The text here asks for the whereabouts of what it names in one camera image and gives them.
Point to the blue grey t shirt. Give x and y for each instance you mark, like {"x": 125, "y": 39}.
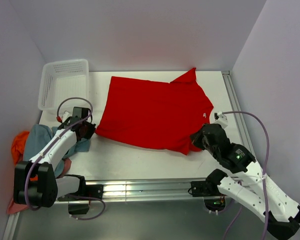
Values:
{"x": 40, "y": 135}

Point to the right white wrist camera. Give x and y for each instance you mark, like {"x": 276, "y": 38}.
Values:
{"x": 220, "y": 119}

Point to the aluminium right side rail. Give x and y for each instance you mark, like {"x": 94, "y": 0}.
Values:
{"x": 245, "y": 138}

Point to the pink t shirt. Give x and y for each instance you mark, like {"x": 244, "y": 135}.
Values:
{"x": 38, "y": 191}

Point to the white plastic perforated basket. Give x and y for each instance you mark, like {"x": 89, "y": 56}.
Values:
{"x": 61, "y": 80}

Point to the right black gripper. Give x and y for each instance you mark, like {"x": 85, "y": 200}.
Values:
{"x": 195, "y": 138}

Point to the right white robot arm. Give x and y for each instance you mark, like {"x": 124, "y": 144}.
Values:
{"x": 258, "y": 192}

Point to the red t shirt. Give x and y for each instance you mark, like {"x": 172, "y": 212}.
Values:
{"x": 155, "y": 115}

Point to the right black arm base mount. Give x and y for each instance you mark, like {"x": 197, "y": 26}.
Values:
{"x": 213, "y": 199}

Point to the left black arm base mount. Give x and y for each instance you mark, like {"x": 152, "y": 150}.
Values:
{"x": 79, "y": 204}

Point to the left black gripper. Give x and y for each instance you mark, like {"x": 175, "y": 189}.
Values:
{"x": 91, "y": 131}

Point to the aluminium front rail frame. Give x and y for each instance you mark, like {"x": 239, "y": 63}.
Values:
{"x": 138, "y": 210}

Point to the orange t shirt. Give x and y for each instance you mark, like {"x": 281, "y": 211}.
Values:
{"x": 18, "y": 147}

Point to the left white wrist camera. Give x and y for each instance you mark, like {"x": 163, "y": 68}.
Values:
{"x": 65, "y": 115}

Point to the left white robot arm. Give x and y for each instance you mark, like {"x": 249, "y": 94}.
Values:
{"x": 52, "y": 153}

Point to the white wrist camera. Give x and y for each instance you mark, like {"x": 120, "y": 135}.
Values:
{"x": 65, "y": 115}
{"x": 220, "y": 119}

